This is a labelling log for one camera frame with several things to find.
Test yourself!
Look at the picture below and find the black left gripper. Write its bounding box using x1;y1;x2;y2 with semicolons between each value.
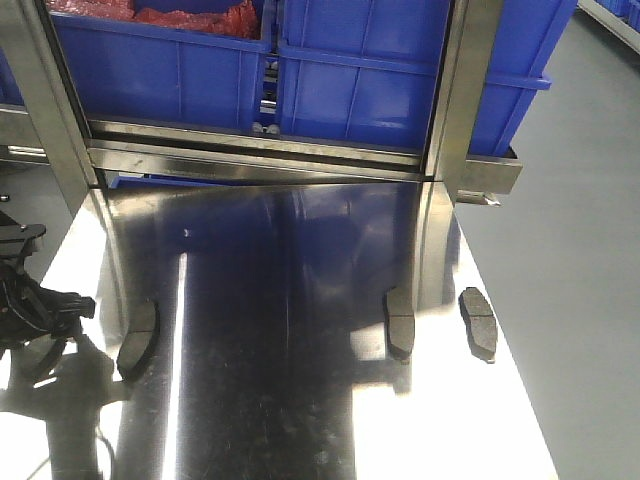
1;213;96;350

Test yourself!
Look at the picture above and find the grey brake pad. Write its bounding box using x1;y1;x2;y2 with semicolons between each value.
458;287;498;364
116;300;160;382
385;287;415;363

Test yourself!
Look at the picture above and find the blue plastic crate left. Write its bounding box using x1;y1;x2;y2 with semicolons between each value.
51;1;276;130

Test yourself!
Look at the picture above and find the blue plastic crate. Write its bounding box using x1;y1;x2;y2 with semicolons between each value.
51;1;276;130
276;1;576;156

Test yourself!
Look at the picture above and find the red plastic bag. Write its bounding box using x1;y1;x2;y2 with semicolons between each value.
45;1;259;39

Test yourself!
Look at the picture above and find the blue plastic crate right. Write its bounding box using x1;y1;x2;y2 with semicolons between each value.
276;1;576;156

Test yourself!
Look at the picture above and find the stainless steel shelf frame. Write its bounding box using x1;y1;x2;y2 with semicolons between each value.
1;1;521;211

